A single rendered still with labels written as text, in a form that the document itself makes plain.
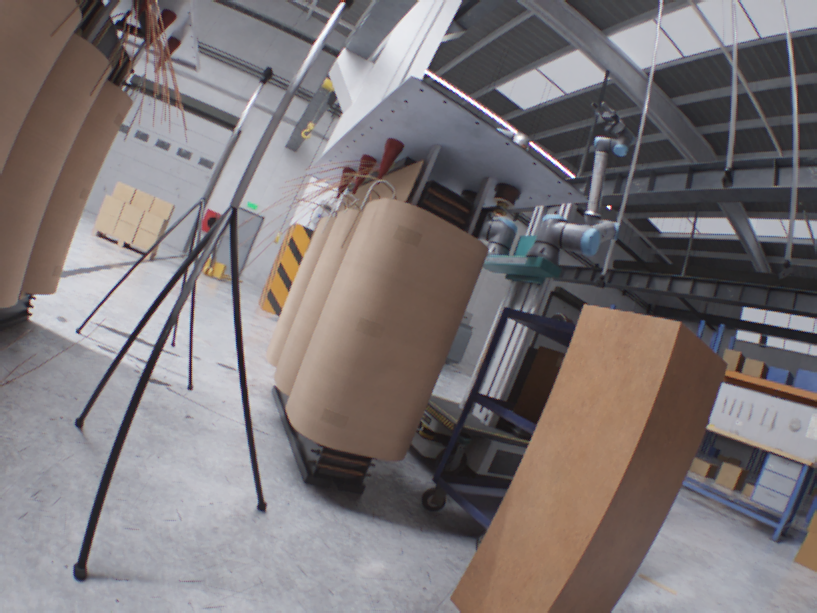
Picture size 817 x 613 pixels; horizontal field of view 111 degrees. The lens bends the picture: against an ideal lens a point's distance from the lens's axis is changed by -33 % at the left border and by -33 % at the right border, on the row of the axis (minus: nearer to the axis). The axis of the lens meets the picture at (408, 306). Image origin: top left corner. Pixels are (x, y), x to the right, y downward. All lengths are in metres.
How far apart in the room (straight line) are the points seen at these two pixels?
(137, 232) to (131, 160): 8.20
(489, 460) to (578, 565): 1.39
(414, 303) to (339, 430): 0.50
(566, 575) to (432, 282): 1.00
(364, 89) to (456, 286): 6.38
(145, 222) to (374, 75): 4.71
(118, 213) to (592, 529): 7.68
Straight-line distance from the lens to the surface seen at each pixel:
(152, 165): 15.55
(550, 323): 1.54
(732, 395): 5.97
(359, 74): 7.87
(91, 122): 1.97
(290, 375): 1.88
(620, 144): 2.92
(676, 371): 1.00
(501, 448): 2.33
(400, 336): 1.42
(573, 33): 11.93
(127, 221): 7.79
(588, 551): 1.02
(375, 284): 1.39
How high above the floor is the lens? 0.71
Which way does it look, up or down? 2 degrees up
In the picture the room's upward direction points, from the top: 22 degrees clockwise
